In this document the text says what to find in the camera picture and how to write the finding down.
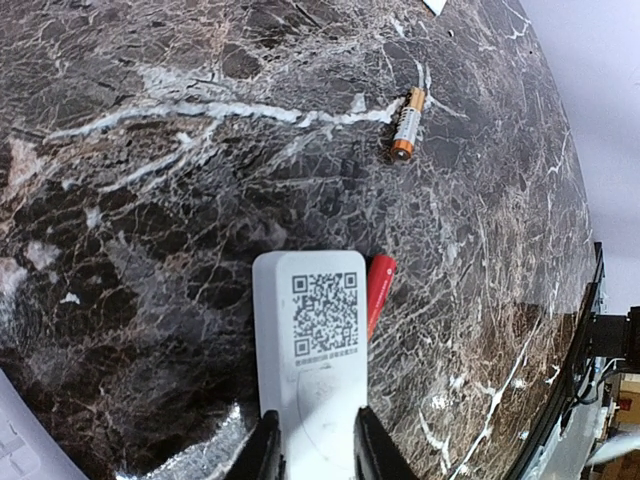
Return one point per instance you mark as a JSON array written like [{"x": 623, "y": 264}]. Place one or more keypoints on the white battery cover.
[{"x": 435, "y": 6}]

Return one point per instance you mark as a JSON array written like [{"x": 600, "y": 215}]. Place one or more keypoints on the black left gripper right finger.
[{"x": 376, "y": 455}]

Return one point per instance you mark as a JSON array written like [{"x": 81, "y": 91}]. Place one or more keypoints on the white remote control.
[{"x": 27, "y": 450}]

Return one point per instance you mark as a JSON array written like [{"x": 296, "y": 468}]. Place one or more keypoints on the white air conditioner remote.
[{"x": 310, "y": 317}]

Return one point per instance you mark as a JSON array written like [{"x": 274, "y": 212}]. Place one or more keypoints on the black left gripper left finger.
[{"x": 261, "y": 458}]

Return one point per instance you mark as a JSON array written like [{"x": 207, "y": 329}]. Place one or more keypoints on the red AAA battery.
[{"x": 379, "y": 280}]

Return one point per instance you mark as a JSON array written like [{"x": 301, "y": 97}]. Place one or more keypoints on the gold AAA battery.
[{"x": 404, "y": 140}]

